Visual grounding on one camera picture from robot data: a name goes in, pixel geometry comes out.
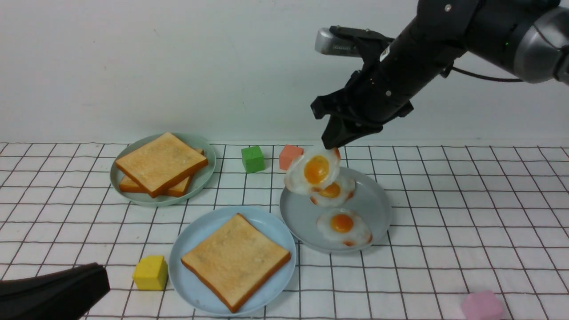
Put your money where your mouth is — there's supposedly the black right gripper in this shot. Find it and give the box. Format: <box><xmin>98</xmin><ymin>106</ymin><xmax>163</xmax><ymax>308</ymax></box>
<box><xmin>311</xmin><ymin>19</ymin><xmax>466</xmax><ymax>150</ymax></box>

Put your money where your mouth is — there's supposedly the fried egg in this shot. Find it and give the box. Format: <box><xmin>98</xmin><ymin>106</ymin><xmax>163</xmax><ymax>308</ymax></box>
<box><xmin>283</xmin><ymin>146</ymin><xmax>341</xmax><ymax>195</ymax></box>
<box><xmin>310</xmin><ymin>176</ymin><xmax>356</xmax><ymax>208</ymax></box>
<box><xmin>316</xmin><ymin>208</ymin><xmax>373</xmax><ymax>247</ymax></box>

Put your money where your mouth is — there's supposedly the toast slice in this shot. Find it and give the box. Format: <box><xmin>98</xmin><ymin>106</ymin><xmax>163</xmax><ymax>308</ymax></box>
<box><xmin>115</xmin><ymin>133</ymin><xmax>209</xmax><ymax>198</ymax></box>
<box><xmin>119</xmin><ymin>173</ymin><xmax>192</xmax><ymax>198</ymax></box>
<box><xmin>181</xmin><ymin>213</ymin><xmax>291</xmax><ymax>313</ymax></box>

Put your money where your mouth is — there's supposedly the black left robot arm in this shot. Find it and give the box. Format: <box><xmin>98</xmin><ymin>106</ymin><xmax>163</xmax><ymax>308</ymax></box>
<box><xmin>0</xmin><ymin>263</ymin><xmax>110</xmax><ymax>320</ymax></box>

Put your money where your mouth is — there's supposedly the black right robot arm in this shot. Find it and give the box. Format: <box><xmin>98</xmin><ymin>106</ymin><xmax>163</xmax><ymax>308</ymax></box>
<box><xmin>311</xmin><ymin>0</ymin><xmax>569</xmax><ymax>149</ymax></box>

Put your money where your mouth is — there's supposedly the orange cube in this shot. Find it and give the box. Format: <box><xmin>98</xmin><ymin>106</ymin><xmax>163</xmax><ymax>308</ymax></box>
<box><xmin>279</xmin><ymin>144</ymin><xmax>304</xmax><ymax>172</ymax></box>

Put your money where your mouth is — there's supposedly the green cube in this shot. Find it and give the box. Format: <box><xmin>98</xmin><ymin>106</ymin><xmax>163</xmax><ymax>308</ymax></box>
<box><xmin>240</xmin><ymin>145</ymin><xmax>265</xmax><ymax>174</ymax></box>

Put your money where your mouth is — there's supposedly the grey plate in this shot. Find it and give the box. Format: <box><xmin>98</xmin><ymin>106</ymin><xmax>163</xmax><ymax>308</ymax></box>
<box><xmin>279</xmin><ymin>167</ymin><xmax>394</xmax><ymax>254</ymax></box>

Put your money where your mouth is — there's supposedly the white black-grid tablecloth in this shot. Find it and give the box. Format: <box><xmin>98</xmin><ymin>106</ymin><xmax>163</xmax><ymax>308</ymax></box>
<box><xmin>0</xmin><ymin>142</ymin><xmax>569</xmax><ymax>320</ymax></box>

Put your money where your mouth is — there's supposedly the green plate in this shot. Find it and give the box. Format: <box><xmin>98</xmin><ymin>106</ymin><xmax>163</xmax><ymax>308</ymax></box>
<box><xmin>110</xmin><ymin>133</ymin><xmax>217</xmax><ymax>207</ymax></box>

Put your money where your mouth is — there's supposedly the light blue plate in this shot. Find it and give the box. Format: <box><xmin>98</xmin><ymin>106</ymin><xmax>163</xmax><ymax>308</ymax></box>
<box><xmin>168</xmin><ymin>205</ymin><xmax>297</xmax><ymax>318</ymax></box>

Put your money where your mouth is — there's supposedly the pink cube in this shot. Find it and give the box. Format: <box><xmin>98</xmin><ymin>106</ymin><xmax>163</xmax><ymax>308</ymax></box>
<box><xmin>461</xmin><ymin>290</ymin><xmax>504</xmax><ymax>320</ymax></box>

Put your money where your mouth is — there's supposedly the yellow cube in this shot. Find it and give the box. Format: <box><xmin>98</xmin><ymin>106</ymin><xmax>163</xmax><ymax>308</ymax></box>
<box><xmin>132</xmin><ymin>255</ymin><xmax>168</xmax><ymax>290</ymax></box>

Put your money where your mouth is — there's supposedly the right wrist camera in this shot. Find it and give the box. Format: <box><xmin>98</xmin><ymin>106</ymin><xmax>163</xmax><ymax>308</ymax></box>
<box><xmin>314</xmin><ymin>25</ymin><xmax>394</xmax><ymax>57</ymax></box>

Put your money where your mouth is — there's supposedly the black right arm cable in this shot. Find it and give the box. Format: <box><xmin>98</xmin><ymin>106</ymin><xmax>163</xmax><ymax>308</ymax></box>
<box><xmin>451</xmin><ymin>66</ymin><xmax>525</xmax><ymax>83</ymax></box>

